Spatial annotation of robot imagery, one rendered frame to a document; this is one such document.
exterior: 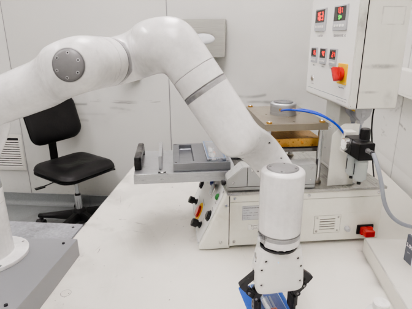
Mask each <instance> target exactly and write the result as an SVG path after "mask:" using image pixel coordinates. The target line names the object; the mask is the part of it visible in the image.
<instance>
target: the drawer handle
mask: <svg viewBox="0 0 412 309"><path fill-rule="evenodd" d="M143 155H145V147H144V144H143V143H139V144H138V146H137V150H136V153H135V156H134V170H142V157H143Z"/></svg>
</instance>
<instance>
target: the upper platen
mask: <svg viewBox="0 0 412 309"><path fill-rule="evenodd" d="M272 136H273V137H274V138H275V139H276V141H277V142H278V143H279V144H280V145H281V147H282V148H283V150H284V151H285V152H296V151H317V144H318V136H317V135H316V134H314V133H313V132H311V131H272Z"/></svg>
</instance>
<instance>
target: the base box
mask: <svg viewBox="0 0 412 309"><path fill-rule="evenodd" d="M381 207H382V200H381V193H380V189H363V190H348V191H320V192H305V193H304V197H303V211H302V225H301V232H300V242H310V241H321V240H344V239H355V238H376V237H377V234H378V226H379V222H380V214H381ZM258 220H259V194H250V195H236V196H228V195H227V193H226V192H225V194H224V196H223V198H222V200H221V202H220V204H219V206H218V208H217V210H216V212H215V214H214V216H213V218H212V220H211V221H210V224H209V225H208V228H207V230H206V231H205V234H204V236H203V237H202V240H201V241H200V244H199V249H200V250H204V249H216V248H229V246H233V245H255V244H257V242H258Z"/></svg>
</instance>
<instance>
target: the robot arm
mask: <svg viewBox="0 0 412 309"><path fill-rule="evenodd" d="M156 74H166V75H167V76H168V78H169V79H170V81H171V82H172V83H173V85H174V87H175V88H176V89H177V91H178V92H179V93H180V95H181V97H182V98H183V100H184V101H185V102H186V104H187V106H188V107H189V108H190V110H191V111H192V113H193V114H194V116H195V117H196V118H197V120H198V121H199V123H200V124H201V126H202V127H203V128H204V130H205V131H206V133H207V134H208V136H209V137H210V138H211V140H212V141H213V143H214V144H215V145H216V147H217V148H218V149H219V151H220V152H222V154H224V155H226V156H228V157H238V158H240V159H242V160H243V161H245V162H246V163H247V164H248V165H249V166H250V167H251V168H252V169H253V170H254V172H255V173H256V174H257V176H258V177H259V178H260V192H259V220H258V232H257V234H258V236H257V240H258V242H257V244H256V247H255V250H254V255H253V262H252V268H251V272H250V273H249V274H248V275H247V276H245V277H244V278H243V279H241V280H240V281H239V282H238V285H239V286H240V288H241V289H242V290H243V291H244V292H245V293H246V294H247V295H248V296H249V297H251V298H252V302H251V307H252V309H261V300H260V298H261V296H262V295H263V294H273V293H278V292H288V296H287V305H288V306H289V308H290V309H296V306H297V299H298V296H300V292H301V291H302V290H303V289H304V288H305V287H306V286H307V283H309V282H310V281H311V280H312V278H313V276H312V275H311V273H310V272H308V271H306V270H305V269H304V268H303V256H302V247H301V244H300V232H301V225H302V211H303V197H304V189H305V174H306V173H305V170H304V169H303V168H301V167H300V166H298V165H295V164H293V163H292V162H291V160H290V159H289V158H288V156H287V154H286V153H285V151H284V150H283V148H282V147H281V145H280V144H279V143H278V142H277V141H276V139H275V138H274V137H273V136H272V135H271V134H269V133H268V132H267V131H266V130H264V129H262V128H261V127H260V126H259V125H258V124H257V123H256V122H255V121H254V120H253V118H252V116H251V115H250V113H249V111H248V110H247V108H246V107H245V105H244V103H243V102H242V100H241V99H240V98H239V96H238V94H237V93H236V91H235V89H234V88H233V87H232V85H231V83H230V82H229V80H228V79H227V77H226V76H225V75H224V73H223V71H222V70H221V68H220V67H219V65H218V64H217V62H216V61H215V59H214V58H213V56H212V54H211V53H210V52H209V50H208V48H207V47H206V46H205V44H204V43H203V41H202V40H201V38H200V37H199V35H198V34H197V32H195V30H194V29H193V28H192V27H191V26H190V25H189V24H188V23H187V22H185V21H183V20H182V19H179V18H177V17H170V16H165V17H154V18H149V19H146V20H143V21H141V22H139V23H137V24H136V25H134V26H133V27H132V29H130V30H129V31H127V32H125V33H123V34H120V35H117V36H113V37H101V36H72V37H67V38H64V39H61V40H58V41H56V42H54V43H52V44H50V45H47V46H46V47H44V48H43V49H42V50H41V51H40V53H39V54H38V56H37V57H36V58H34V59H33V60H32V61H30V62H28V63H26V64H24V65H22V66H19V67H16V68H14V69H12V70H9V71H7V72H5V73H2V74H0V157H1V153H2V151H3V148H4V145H5V144H6V141H7V138H8V135H9V132H10V126H11V121H15V120H18V119H20V118H23V117H26V116H29V115H32V114H34V113H37V112H41V111H43V110H46V109H49V108H52V107H54V106H56V105H58V104H60V103H62V102H64V101H65V100H67V99H70V98H72V97H75V96H78V95H80V94H83V93H87V92H90V91H94V90H98V89H102V88H108V87H111V86H117V85H122V84H125V83H129V82H134V81H136V80H140V79H143V78H147V77H149V76H152V75H156ZM29 249H30V248H29V242H28V241H27V240H26V239H25V238H22V237H16V236H12V231H11V228H10V222H9V216H8V212H7V207H6V201H5V197H4V191H3V188H2V182H1V176H0V272H1V271H3V270H6V269H8V268H10V267H12V266H13V265H15V264H17V263H18V262H20V261H21V260H22V259H23V258H24V257H25V256H26V255H27V254H28V253H29ZM252 281H253V282H254V285H253V287H252V288H251V287H249V286H248V285H249V284H250V283H251V282H252Z"/></svg>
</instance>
